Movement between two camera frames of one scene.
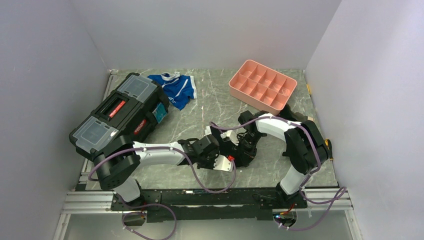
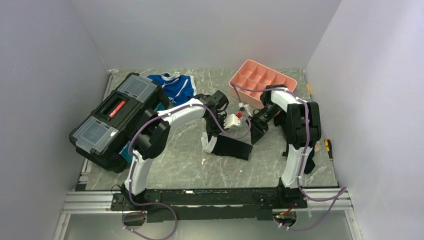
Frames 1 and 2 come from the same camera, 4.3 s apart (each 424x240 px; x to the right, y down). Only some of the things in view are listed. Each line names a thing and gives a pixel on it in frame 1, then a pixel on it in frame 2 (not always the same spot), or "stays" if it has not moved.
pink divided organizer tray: [261, 86] stays
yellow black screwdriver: [329, 146] stays
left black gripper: [214, 154] -> [216, 131]
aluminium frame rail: [87, 202] stays
